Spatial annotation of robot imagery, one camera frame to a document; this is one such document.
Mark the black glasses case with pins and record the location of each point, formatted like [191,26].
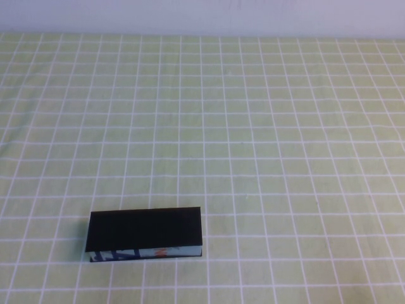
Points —
[142,228]

